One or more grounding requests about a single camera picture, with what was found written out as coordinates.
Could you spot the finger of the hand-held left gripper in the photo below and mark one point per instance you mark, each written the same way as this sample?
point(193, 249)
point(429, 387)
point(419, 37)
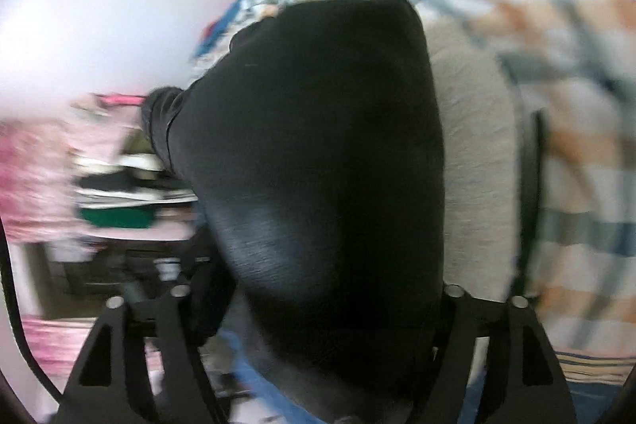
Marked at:
point(208, 305)

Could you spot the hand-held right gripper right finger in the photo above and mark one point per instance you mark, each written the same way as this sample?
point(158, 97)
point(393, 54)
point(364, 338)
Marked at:
point(462, 319)

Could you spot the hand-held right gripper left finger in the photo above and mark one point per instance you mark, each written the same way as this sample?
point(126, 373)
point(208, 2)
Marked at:
point(166, 319)

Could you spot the black leather jacket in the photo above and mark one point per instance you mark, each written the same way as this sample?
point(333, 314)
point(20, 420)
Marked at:
point(318, 156)

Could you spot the pile of clothes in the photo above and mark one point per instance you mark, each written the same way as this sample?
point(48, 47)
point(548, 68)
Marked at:
point(99, 175)

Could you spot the dark green striped-trim garment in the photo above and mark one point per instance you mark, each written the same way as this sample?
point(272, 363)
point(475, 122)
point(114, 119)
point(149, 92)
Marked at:
point(534, 205)

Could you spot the white fluffy garment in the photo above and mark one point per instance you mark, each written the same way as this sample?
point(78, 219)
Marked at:
point(477, 156)

